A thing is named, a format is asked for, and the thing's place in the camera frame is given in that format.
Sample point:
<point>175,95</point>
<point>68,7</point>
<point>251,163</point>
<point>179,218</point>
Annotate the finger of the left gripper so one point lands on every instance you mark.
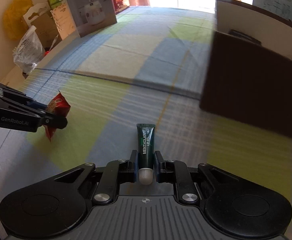
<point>20,97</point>
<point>53,121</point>

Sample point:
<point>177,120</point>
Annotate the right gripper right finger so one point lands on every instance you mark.
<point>177,174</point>

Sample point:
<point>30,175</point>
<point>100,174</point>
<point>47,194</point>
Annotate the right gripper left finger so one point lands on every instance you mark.
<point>112,176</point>

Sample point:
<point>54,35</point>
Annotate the red snack packet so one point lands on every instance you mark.
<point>59,108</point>

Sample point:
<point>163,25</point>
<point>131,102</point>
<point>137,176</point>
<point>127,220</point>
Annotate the green Mentholatum tube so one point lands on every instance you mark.
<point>146,138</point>

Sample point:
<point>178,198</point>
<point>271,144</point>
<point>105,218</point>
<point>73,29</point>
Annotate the black Flyco product box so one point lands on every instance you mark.
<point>244,36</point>

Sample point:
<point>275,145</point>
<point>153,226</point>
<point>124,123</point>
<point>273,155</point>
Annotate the clear plastic bag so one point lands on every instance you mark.
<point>29,52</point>

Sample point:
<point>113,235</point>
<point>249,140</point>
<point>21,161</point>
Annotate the yellow plastic bag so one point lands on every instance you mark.
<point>14,24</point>

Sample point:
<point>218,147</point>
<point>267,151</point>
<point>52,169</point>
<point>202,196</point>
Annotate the brown cardboard boxes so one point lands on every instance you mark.
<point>52,25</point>

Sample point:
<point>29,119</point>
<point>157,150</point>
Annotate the green tissue packs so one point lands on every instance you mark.
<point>55,3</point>

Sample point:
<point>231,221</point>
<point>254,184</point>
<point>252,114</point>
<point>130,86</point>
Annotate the white humidifier box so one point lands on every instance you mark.
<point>91,15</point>

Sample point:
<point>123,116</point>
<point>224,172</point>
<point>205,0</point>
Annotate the brown cardboard storage box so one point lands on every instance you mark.
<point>247,82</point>

